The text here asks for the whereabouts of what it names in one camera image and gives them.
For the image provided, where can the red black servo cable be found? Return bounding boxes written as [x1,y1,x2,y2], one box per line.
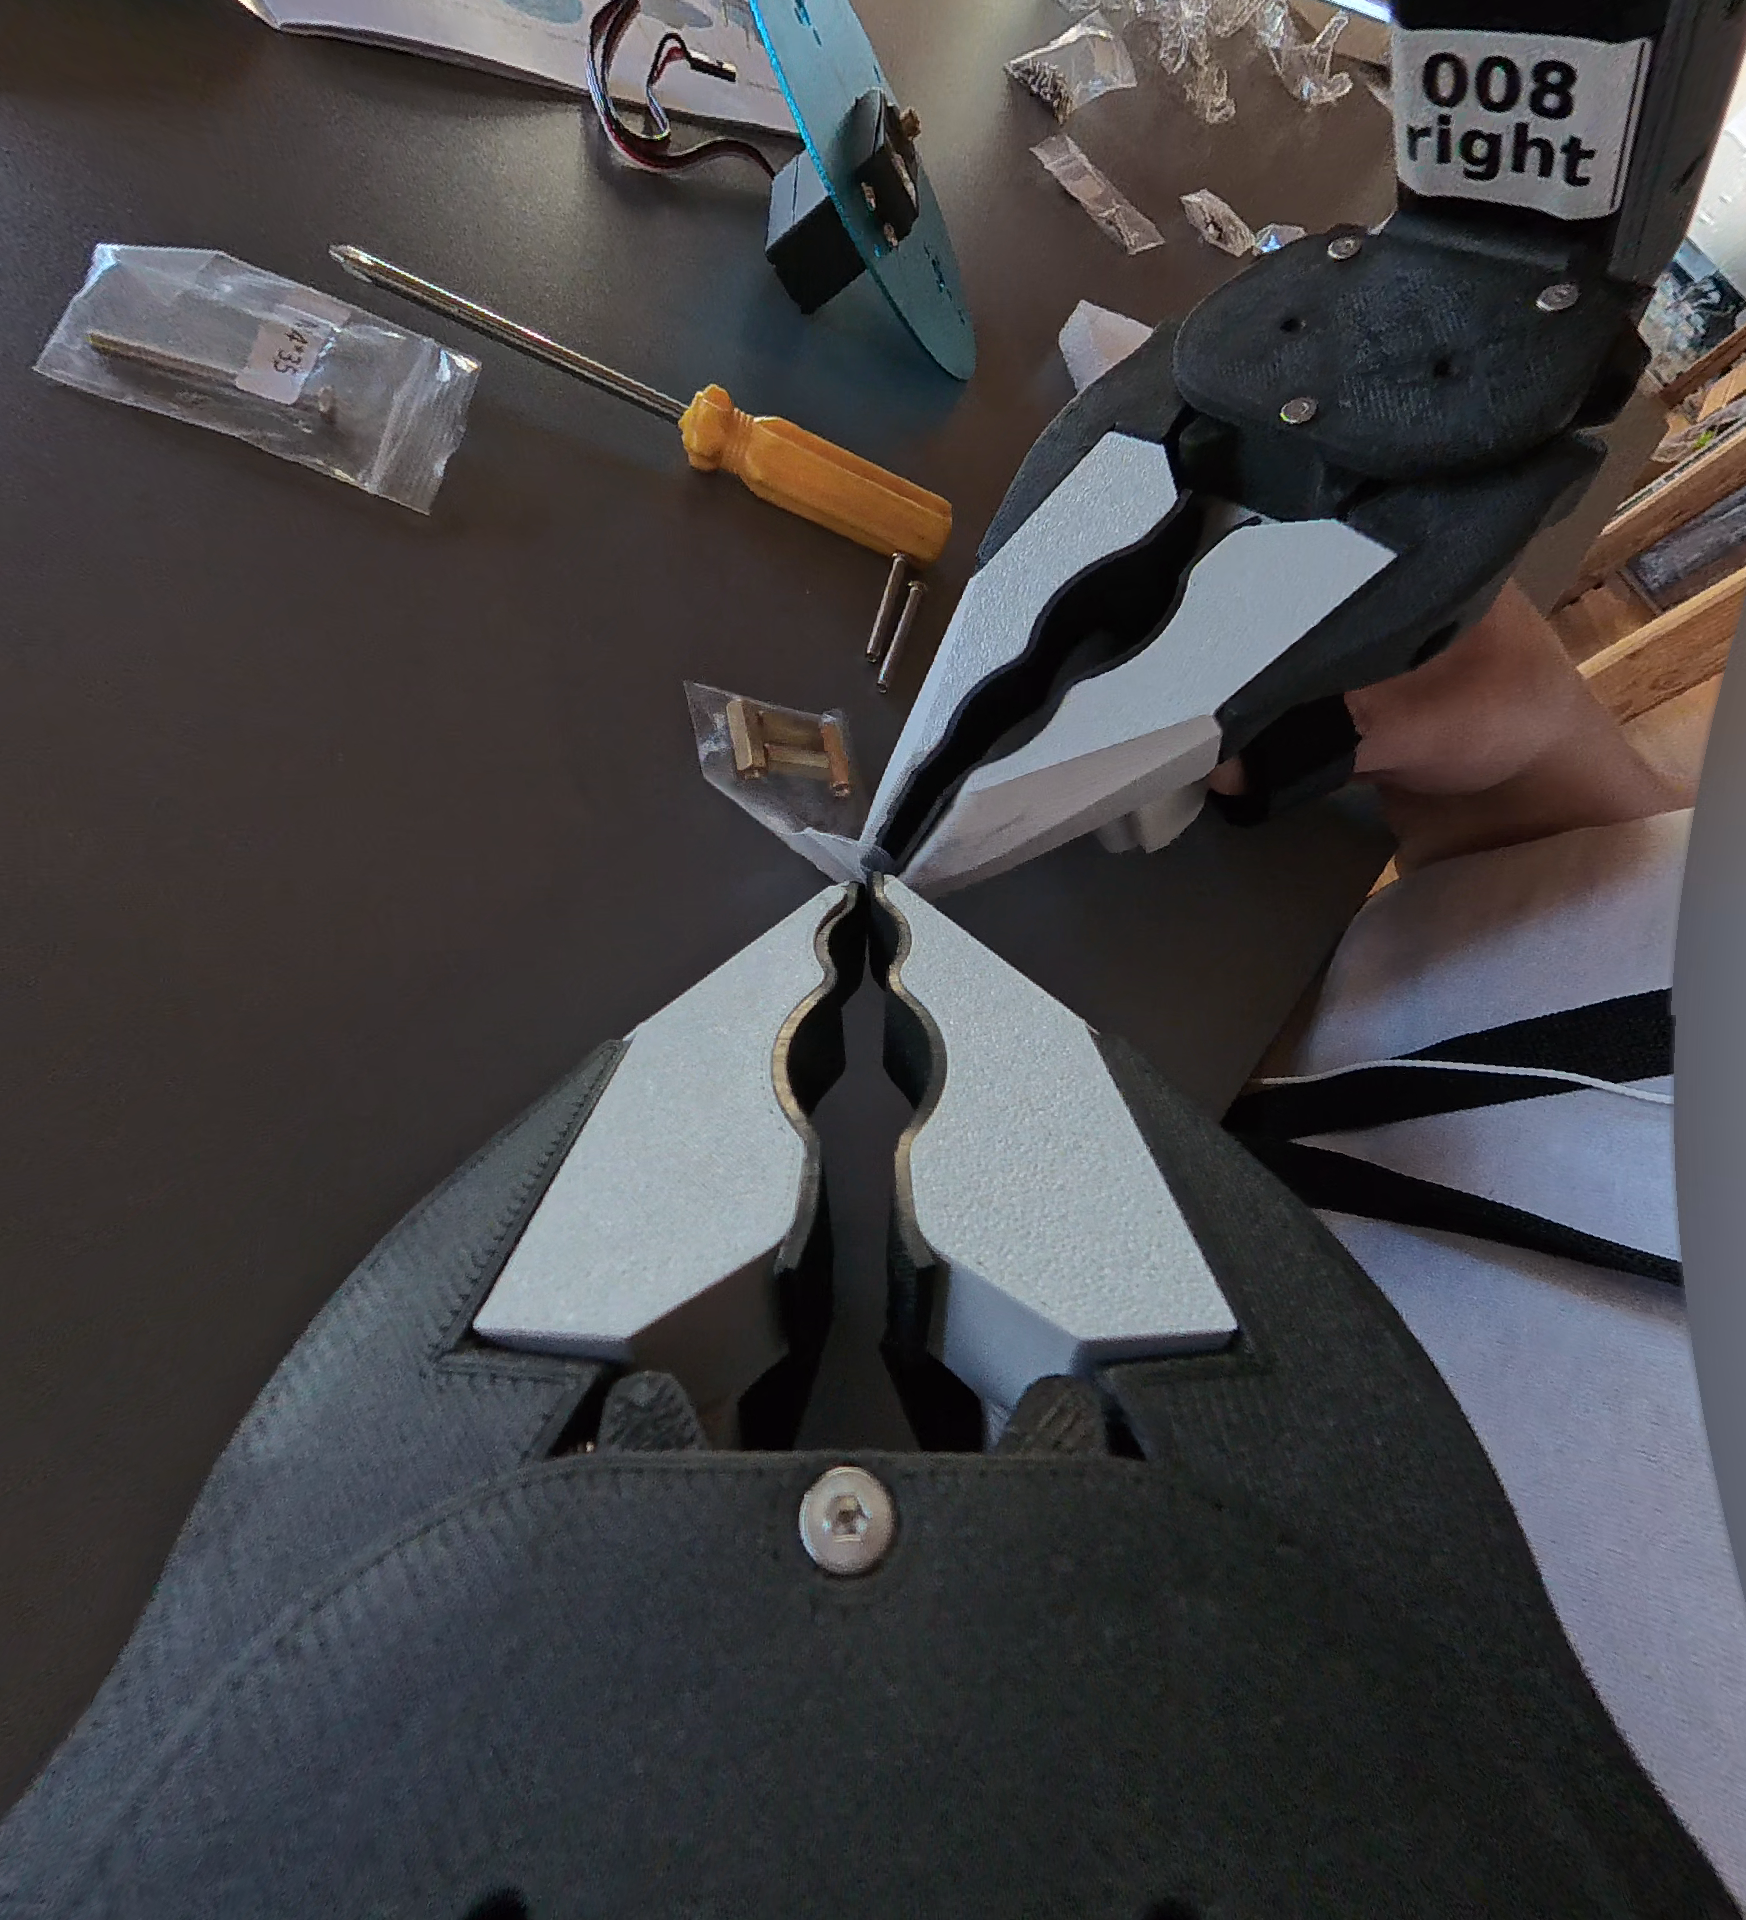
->
[584,0,815,174]

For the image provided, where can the person's white garment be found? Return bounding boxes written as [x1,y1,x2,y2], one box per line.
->
[1232,809,1746,1920]

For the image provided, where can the clear bag of dark screws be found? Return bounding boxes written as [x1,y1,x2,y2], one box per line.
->
[1005,23,1139,114]

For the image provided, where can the white instruction booklet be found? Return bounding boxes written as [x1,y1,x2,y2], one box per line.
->
[234,0,815,145]

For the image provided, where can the wooden shelf unit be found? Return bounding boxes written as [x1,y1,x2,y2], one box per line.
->
[1547,227,1746,722]

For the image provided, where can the black strap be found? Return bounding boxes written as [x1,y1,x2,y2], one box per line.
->
[1222,990,1684,1289]

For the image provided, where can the white foam piece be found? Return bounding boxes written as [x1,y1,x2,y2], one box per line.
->
[1059,299,1160,400]

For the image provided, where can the white string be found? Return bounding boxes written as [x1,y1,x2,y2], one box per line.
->
[1255,1054,1681,1109]

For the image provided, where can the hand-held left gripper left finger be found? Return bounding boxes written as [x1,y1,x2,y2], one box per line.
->
[471,883,877,1368]

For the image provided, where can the labelled bag of long screws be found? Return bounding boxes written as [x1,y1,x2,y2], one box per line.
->
[36,242,483,516]

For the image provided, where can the teal acrylic plate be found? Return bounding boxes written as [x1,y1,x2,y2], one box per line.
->
[744,0,978,385]

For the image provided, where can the yellow handled screwdriver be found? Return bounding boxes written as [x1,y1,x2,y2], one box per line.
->
[330,242,953,563]

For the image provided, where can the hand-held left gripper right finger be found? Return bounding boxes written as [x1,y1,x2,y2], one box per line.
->
[871,879,1243,1403]

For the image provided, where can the small clear plastic bag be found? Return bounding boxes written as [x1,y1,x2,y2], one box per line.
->
[681,679,877,887]

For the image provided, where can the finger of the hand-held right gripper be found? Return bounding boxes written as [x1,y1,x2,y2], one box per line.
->
[888,516,1404,895]
[860,433,1197,870]

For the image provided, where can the small clear parts bag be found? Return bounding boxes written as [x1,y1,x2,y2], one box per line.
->
[1029,135,1163,255]
[1179,186,1302,258]

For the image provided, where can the crumpled clear plastic wrap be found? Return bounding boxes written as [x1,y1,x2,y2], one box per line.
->
[1112,0,1393,122]

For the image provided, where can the dark grey desk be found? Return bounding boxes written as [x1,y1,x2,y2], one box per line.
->
[0,0,1432,1907]

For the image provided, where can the person's right hand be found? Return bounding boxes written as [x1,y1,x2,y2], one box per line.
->
[1345,579,1692,901]

